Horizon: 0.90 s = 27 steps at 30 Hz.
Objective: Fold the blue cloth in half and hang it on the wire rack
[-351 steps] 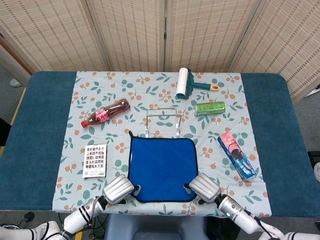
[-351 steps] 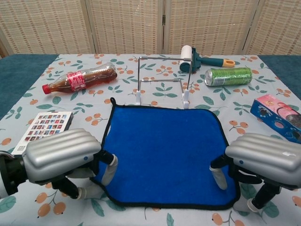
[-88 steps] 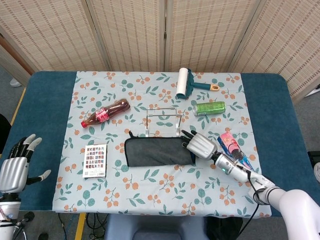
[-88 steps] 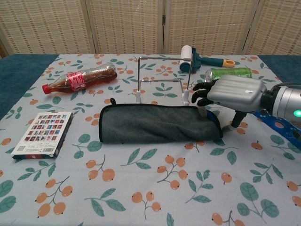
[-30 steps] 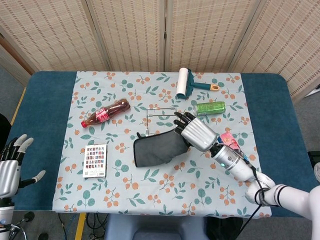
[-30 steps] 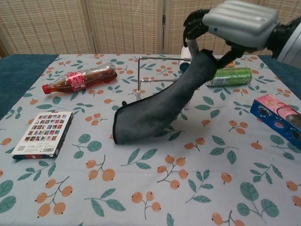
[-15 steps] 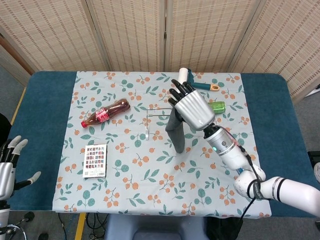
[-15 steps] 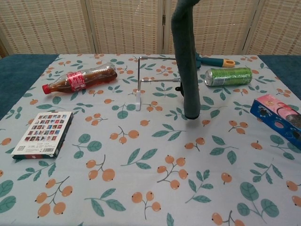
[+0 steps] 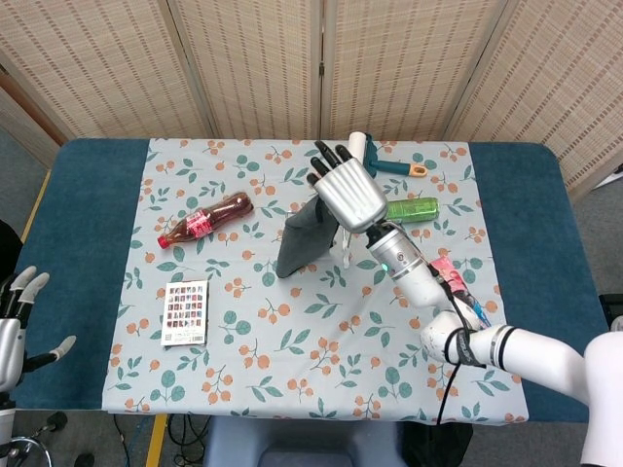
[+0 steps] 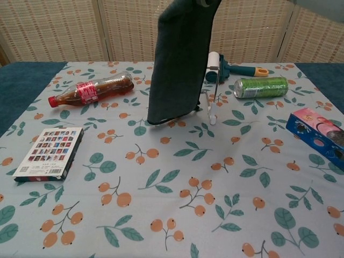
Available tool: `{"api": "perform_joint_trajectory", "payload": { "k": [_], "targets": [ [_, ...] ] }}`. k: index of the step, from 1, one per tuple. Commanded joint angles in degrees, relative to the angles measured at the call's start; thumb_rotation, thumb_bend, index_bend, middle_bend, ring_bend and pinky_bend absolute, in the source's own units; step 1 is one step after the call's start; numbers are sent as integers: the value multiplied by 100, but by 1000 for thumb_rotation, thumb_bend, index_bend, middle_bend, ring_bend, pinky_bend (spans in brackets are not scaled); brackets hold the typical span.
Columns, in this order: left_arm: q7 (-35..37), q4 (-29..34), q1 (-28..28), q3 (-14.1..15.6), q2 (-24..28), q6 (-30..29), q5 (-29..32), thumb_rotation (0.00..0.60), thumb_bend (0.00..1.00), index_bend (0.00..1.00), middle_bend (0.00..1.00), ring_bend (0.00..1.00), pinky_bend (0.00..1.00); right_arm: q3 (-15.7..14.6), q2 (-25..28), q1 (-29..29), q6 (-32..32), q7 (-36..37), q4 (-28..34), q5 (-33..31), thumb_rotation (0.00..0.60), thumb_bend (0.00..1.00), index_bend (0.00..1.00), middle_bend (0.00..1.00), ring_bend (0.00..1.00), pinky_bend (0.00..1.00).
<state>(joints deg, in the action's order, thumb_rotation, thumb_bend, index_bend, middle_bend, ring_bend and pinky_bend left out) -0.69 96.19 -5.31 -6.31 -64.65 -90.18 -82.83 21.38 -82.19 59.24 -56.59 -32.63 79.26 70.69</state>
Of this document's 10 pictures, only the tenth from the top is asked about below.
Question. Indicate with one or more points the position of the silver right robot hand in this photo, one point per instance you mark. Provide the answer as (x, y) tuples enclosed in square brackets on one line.
[(205, 2)]

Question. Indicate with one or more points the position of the blue cloth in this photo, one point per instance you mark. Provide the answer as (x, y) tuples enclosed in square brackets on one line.
[(180, 67)]

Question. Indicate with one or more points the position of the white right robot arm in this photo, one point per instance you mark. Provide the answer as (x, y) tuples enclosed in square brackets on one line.
[(328, 8)]

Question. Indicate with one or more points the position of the woven folding screen panel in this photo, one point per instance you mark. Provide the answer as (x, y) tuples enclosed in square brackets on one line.
[(317, 40), (53, 27), (247, 27), (134, 27)]

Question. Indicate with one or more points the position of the green drink can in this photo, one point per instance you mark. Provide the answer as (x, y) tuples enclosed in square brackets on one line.
[(260, 87)]

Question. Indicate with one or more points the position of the cola bottle with red label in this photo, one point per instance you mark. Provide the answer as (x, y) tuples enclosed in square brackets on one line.
[(107, 87)]

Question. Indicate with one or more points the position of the blue and pink cookie box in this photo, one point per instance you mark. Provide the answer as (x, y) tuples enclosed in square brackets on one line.
[(317, 137)]

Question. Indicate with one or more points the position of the floral print tablecloth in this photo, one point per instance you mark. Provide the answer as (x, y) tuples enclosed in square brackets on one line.
[(172, 201)]

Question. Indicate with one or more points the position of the card box with picture grid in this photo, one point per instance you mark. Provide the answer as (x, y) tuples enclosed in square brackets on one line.
[(45, 150)]

